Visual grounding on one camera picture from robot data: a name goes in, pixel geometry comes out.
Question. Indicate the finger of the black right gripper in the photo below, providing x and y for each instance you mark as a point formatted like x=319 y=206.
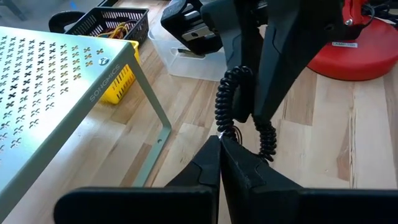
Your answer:
x=245 y=40
x=295 y=37

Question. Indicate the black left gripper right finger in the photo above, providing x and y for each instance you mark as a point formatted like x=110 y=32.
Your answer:
x=245 y=180

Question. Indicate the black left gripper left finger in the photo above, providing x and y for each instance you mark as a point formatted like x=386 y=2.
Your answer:
x=192 y=186

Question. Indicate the clear plastic container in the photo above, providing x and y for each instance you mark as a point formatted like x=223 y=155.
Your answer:
x=186 y=68

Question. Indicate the yellow plastic basket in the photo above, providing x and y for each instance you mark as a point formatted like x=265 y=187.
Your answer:
x=121 y=84

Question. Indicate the yellow rubber band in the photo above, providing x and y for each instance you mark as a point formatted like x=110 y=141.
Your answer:
x=119 y=31

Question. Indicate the black mesh basket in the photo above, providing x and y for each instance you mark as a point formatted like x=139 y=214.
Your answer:
x=93 y=21

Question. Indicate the pink desk lamp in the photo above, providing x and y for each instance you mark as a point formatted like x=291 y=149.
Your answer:
x=357 y=62

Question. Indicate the green perforated metal shelf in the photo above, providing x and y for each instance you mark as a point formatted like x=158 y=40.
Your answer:
x=46 y=77

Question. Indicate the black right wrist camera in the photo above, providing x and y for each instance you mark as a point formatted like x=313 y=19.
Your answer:
x=192 y=18

